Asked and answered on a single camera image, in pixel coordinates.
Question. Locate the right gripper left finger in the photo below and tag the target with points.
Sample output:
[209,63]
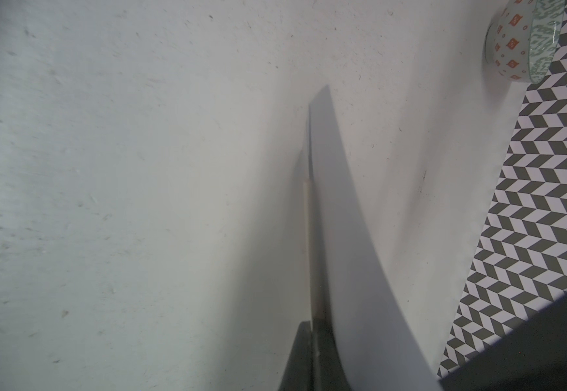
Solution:
[298,374]

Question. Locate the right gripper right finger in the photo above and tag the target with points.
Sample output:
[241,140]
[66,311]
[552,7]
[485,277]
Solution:
[328,373]

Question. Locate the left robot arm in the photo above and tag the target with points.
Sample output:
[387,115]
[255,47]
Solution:
[510,331]

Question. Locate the patterned ceramic bowl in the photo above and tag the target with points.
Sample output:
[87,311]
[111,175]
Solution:
[521,42]

